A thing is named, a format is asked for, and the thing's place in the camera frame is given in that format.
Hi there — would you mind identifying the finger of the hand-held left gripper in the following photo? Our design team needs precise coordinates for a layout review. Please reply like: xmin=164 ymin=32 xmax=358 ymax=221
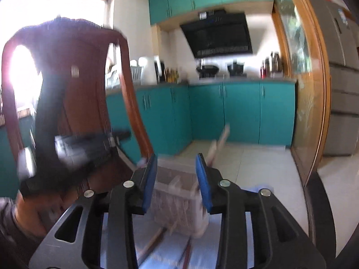
xmin=55 ymin=130 xmax=132 ymax=166

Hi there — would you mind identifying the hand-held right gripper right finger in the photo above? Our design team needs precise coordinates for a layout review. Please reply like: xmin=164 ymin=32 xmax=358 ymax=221
xmin=195 ymin=153 xmax=328 ymax=269

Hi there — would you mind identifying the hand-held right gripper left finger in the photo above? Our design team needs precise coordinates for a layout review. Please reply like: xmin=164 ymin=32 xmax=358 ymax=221
xmin=28 ymin=154 xmax=158 ymax=269

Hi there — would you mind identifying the white plastic utensil basket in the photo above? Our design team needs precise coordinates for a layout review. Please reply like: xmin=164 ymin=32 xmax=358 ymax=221
xmin=151 ymin=159 xmax=210 ymax=237

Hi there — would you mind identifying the person's left forearm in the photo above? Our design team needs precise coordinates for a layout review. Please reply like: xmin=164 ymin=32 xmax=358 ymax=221
xmin=0 ymin=193 xmax=58 ymax=248

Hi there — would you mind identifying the carved wooden chair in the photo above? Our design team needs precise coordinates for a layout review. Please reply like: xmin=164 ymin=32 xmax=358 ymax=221
xmin=1 ymin=17 xmax=154 ymax=198

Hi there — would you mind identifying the blue quilted cloth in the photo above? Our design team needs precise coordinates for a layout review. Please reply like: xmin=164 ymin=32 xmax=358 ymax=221
xmin=99 ymin=210 xmax=225 ymax=269

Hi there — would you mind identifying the white dish rack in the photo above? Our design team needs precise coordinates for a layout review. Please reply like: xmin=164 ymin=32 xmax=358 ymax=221
xmin=105 ymin=64 xmax=143 ymax=89

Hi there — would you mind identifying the teal lower cabinet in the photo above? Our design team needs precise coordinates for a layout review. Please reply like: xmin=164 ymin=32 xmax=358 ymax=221
xmin=0 ymin=79 xmax=297 ymax=197

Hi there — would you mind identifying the white kitchen appliance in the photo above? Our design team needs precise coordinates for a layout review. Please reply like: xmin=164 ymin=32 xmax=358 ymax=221
xmin=138 ymin=56 xmax=166 ymax=85

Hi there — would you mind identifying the row of condiment bottles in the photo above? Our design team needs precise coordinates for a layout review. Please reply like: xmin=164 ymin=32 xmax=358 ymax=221
xmin=164 ymin=67 xmax=180 ymax=83

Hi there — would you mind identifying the black wok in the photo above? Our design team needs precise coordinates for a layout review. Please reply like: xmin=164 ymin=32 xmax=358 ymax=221
xmin=196 ymin=65 xmax=220 ymax=79

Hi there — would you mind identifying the black cooking pot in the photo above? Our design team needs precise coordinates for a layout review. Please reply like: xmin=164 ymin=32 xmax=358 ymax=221
xmin=227 ymin=61 xmax=245 ymax=77

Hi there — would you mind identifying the stainless steel pot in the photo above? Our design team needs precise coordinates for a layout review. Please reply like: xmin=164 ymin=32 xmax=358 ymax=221
xmin=264 ymin=51 xmax=283 ymax=79

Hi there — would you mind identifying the bright window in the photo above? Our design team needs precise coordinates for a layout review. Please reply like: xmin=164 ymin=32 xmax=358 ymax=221
xmin=0 ymin=0 xmax=113 ymax=113

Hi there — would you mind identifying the wood framed glass door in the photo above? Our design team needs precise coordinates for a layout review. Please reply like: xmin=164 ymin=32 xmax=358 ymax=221
xmin=267 ymin=0 xmax=332 ymax=187

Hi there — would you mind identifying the black range hood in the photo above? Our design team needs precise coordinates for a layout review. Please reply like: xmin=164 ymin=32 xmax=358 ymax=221
xmin=179 ymin=10 xmax=253 ymax=60

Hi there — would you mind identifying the grey refrigerator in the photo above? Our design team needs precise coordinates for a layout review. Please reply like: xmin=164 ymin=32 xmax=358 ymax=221
xmin=306 ymin=0 xmax=359 ymax=157

